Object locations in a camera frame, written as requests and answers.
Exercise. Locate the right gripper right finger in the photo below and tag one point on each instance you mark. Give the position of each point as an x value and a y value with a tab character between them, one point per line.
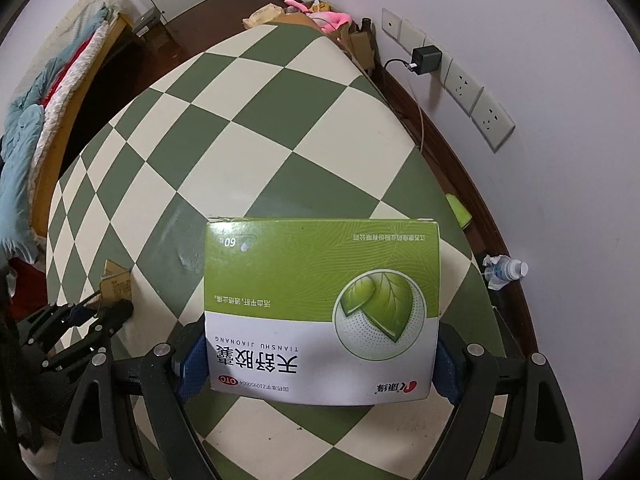
536	439

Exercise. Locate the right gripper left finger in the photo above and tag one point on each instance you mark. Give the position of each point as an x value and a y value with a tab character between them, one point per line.
100	439

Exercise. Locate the brown cardboard piece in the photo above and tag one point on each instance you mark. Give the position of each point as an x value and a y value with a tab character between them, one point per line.
115	285

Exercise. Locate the green white medicine box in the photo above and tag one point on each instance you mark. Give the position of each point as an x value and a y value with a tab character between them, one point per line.
328	312

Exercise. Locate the crushed plastic water bottle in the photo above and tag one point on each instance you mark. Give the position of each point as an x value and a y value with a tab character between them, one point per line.
502	270

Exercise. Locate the light blue blanket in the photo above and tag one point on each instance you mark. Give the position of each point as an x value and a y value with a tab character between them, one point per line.
22	130

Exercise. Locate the red bed blanket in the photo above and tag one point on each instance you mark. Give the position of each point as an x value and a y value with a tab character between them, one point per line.
69	74

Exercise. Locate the green white checkered tablecloth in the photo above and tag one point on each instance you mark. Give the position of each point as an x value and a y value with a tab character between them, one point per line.
272	122

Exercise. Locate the black power adapter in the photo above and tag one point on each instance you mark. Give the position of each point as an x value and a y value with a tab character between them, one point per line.
425	60

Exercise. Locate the pink toy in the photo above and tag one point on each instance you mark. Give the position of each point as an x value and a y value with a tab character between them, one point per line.
322	14

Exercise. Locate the cardboard box in corner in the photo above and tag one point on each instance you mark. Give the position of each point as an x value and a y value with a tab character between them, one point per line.
357	41

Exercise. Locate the white wall socket strip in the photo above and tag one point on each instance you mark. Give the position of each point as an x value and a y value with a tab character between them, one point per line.
486	112

